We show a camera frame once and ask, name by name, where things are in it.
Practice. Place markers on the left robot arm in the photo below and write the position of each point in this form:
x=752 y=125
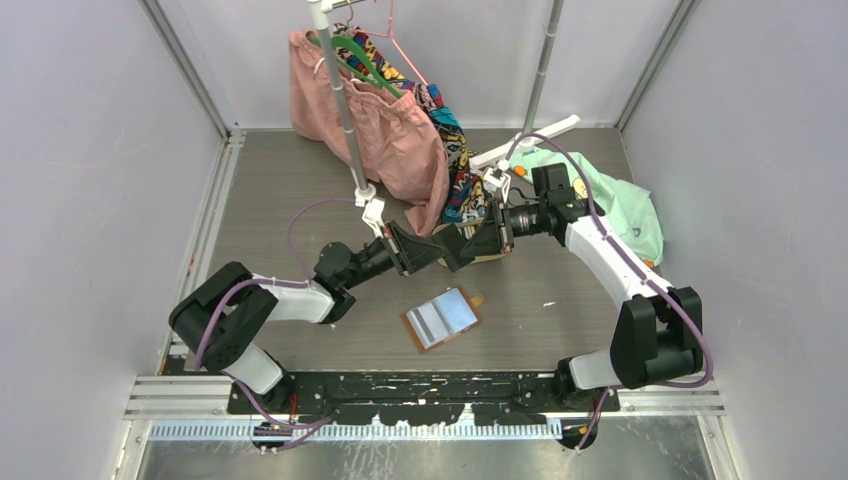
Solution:
x=221 y=318

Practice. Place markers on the beige oval card tray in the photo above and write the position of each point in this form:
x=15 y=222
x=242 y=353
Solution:
x=468 y=229

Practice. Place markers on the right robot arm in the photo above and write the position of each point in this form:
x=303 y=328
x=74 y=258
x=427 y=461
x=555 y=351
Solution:
x=658 y=333

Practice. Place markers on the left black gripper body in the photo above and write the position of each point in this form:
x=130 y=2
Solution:
x=383 y=245

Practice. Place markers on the brown leather card holder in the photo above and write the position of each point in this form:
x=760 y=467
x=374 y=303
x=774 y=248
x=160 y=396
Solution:
x=442 y=318

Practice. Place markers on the pink skirt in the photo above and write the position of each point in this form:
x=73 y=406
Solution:
x=399 y=145

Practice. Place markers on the white clothes rack left post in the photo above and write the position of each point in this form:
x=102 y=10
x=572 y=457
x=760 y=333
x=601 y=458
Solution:
x=319 y=10

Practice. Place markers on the white clothes rack right post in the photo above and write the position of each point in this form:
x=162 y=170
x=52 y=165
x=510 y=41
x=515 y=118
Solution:
x=498 y=156

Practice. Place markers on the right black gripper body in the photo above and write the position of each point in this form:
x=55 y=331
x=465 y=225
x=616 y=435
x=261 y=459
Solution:
x=507 y=233

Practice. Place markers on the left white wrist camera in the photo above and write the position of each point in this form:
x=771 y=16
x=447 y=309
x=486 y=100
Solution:
x=372 y=215

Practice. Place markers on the pink wire hanger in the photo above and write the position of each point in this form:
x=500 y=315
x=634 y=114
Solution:
x=409 y=54

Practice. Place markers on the colourful comic print garment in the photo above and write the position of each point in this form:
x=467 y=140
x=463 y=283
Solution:
x=466 y=202

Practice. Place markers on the white clothes rack post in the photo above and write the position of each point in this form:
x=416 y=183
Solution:
x=498 y=156
x=319 y=10

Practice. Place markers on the mint cartoon print cloth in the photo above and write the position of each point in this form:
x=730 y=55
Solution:
x=628 y=207

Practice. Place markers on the green clothes hanger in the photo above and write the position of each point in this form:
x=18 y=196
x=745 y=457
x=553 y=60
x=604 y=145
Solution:
x=365 y=70

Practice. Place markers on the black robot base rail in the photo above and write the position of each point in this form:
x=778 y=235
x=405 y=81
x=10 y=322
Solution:
x=507 y=398

